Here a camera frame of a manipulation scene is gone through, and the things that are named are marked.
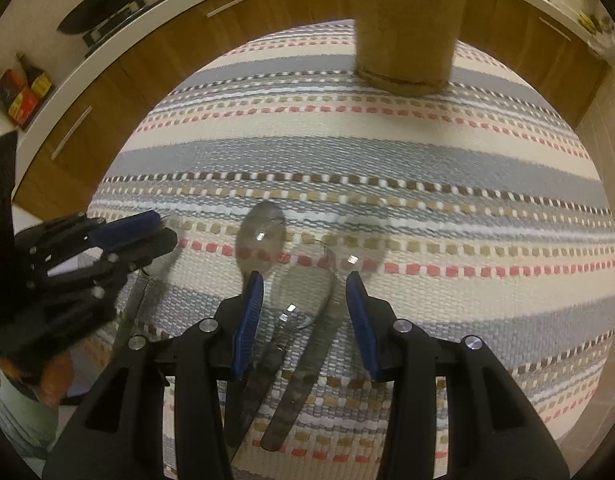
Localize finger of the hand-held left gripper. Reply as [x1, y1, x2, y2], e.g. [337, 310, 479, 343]
[45, 229, 179, 306]
[15, 210, 161, 263]

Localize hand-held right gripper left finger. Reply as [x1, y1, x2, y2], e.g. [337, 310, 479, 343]
[42, 271, 265, 480]

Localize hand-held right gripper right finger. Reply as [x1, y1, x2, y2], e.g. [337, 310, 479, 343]
[345, 271, 571, 480]

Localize steel spoon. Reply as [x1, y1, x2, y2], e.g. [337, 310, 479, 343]
[112, 217, 187, 358]
[260, 212, 389, 453]
[224, 242, 336, 449]

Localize dark metal spoon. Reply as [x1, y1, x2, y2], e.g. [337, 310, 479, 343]
[236, 201, 287, 282]

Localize bamboo utensil holder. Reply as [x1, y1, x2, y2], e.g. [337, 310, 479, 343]
[346, 0, 471, 98]

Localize person's left forearm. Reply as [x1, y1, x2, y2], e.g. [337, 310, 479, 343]
[0, 370, 59, 461]

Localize person's left hand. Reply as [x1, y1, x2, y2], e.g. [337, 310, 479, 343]
[2, 352, 76, 407]

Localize striped woven tablecloth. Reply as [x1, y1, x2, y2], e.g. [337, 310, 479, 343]
[86, 20, 615, 480]

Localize large soy sauce bottle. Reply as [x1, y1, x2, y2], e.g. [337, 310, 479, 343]
[0, 67, 39, 129]

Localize slim soy sauce bottle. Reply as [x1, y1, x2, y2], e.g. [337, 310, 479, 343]
[16, 52, 55, 99]

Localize black gas stove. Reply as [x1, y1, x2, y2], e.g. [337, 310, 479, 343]
[82, 0, 251, 57]

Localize yellow sponge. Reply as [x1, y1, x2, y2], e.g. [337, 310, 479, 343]
[576, 9, 614, 37]

